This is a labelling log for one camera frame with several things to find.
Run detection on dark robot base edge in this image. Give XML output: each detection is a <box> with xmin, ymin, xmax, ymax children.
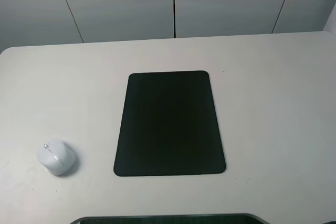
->
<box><xmin>72</xmin><ymin>214</ymin><xmax>267</xmax><ymax>223</ymax></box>

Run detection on black rectangular mouse pad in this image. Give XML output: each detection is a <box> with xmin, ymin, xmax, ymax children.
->
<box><xmin>113</xmin><ymin>70</ymin><xmax>226</xmax><ymax>177</ymax></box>

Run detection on white wireless computer mouse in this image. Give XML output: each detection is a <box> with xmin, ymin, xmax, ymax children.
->
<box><xmin>36</xmin><ymin>140</ymin><xmax>76</xmax><ymax>176</ymax></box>

